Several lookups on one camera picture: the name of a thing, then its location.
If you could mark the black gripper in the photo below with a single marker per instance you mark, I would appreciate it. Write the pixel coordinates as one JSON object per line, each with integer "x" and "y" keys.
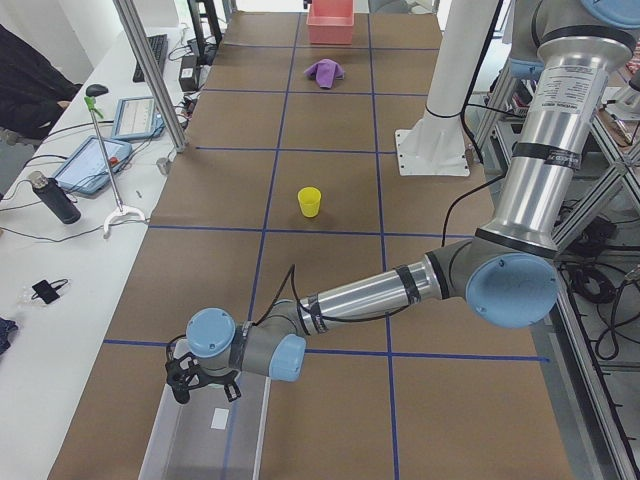
{"x": 218, "y": 378}

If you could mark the purple cloth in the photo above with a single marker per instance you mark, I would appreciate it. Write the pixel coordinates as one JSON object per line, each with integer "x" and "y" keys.
{"x": 325, "y": 72}

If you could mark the clear plastic bin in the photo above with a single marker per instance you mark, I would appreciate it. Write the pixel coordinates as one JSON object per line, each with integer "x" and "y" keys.
{"x": 209, "y": 437}

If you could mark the small black device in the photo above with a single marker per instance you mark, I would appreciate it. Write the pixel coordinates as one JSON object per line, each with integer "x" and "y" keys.
{"x": 47, "y": 291}

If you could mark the yellow plastic cup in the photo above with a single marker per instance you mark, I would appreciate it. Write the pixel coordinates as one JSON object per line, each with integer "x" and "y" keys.
{"x": 309, "y": 200}

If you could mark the near teach pendant tablet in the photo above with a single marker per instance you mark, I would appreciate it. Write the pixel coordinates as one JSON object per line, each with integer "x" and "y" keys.
{"x": 85, "y": 173}

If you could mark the teach pendant tablet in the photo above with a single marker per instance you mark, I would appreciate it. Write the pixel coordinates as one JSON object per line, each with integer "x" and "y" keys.
{"x": 137, "y": 118}
{"x": 85, "y": 173}

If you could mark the black water bottle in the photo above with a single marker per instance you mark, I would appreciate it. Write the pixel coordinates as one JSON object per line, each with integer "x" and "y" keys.
{"x": 51, "y": 194}

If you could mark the far teach pendant tablet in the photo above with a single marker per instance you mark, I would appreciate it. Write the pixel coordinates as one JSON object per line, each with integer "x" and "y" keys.
{"x": 137, "y": 118}

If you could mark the black power adapter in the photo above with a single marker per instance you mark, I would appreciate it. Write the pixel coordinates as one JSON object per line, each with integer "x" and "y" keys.
{"x": 189, "y": 73}

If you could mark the person in black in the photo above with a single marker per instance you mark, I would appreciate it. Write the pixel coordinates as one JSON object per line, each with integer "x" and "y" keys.
{"x": 34, "y": 94}

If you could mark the pink plastic bin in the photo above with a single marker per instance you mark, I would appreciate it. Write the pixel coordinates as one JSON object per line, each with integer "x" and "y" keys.
{"x": 330, "y": 22}

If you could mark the aluminium frame post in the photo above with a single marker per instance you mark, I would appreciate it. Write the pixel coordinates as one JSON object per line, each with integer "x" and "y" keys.
{"x": 137, "y": 38}

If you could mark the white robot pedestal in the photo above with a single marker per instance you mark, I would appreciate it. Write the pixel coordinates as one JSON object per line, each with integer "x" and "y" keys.
{"x": 435, "y": 145}

